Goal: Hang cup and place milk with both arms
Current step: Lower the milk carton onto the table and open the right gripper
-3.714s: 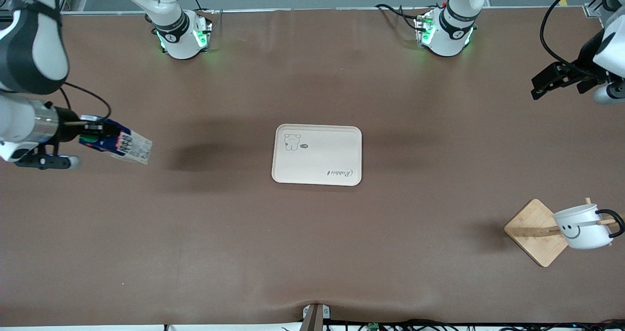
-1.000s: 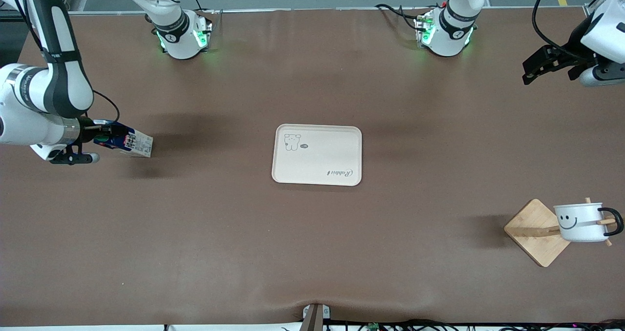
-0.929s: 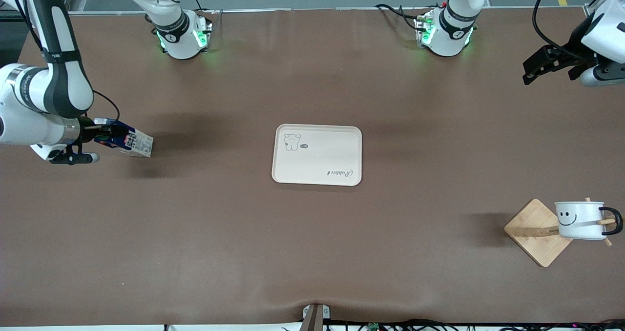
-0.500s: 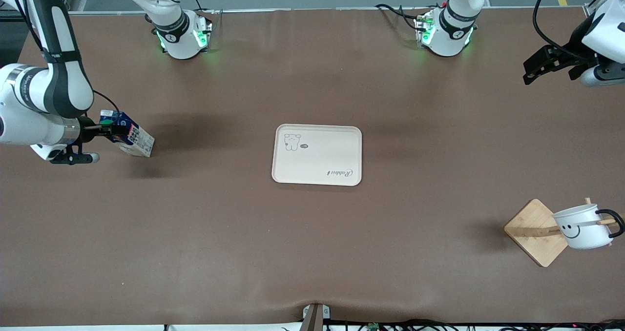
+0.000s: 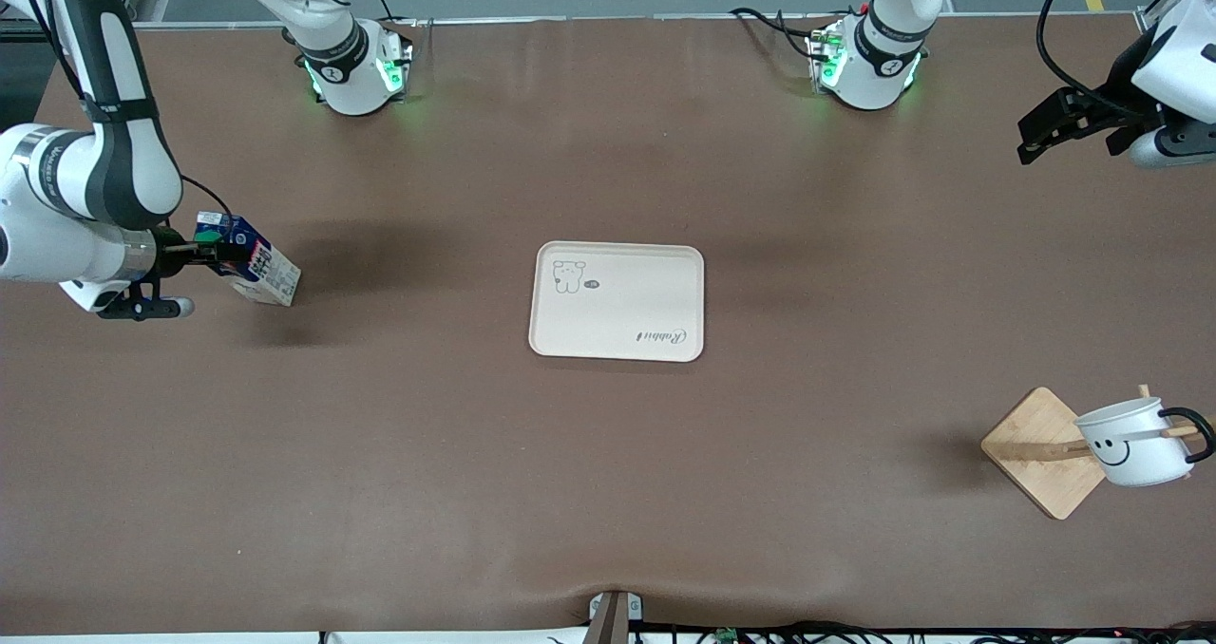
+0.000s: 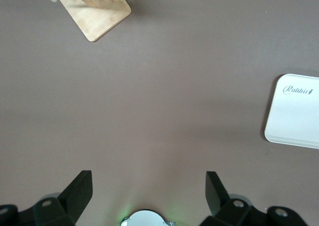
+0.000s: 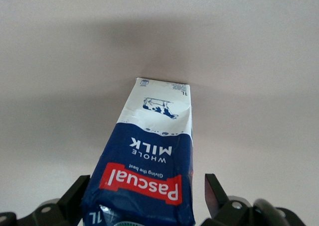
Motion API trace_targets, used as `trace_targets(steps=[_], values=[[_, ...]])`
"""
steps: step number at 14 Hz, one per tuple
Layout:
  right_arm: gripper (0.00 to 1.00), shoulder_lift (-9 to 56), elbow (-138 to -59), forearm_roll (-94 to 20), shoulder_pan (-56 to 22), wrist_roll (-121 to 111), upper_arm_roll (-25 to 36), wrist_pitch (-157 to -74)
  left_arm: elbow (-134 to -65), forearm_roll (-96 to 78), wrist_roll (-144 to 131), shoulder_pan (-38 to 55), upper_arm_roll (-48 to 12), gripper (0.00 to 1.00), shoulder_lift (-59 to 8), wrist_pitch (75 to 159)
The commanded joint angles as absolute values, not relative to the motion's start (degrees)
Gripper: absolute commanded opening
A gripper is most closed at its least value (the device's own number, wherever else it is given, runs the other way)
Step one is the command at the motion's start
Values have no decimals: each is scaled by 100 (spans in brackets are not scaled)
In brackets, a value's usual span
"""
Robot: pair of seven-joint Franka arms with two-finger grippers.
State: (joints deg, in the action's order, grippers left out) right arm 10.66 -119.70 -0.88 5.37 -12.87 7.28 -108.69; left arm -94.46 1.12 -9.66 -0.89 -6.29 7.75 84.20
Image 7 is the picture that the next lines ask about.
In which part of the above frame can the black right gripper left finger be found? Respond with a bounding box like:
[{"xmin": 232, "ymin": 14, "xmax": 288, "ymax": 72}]
[{"xmin": 0, "ymin": 175, "xmax": 91, "ymax": 226}]

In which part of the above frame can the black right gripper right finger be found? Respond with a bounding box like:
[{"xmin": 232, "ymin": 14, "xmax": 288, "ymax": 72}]
[{"xmin": 201, "ymin": 173, "xmax": 255, "ymax": 226}]

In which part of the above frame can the blue white milk carton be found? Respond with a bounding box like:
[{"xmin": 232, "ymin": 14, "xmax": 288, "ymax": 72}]
[{"xmin": 81, "ymin": 77, "xmax": 196, "ymax": 226}]

